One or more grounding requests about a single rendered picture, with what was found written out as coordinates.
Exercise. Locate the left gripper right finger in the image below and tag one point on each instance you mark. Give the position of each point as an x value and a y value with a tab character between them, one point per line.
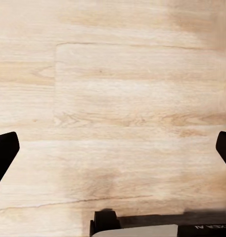
221	145

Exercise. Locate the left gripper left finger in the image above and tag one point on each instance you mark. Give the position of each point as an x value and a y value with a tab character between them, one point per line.
9	147

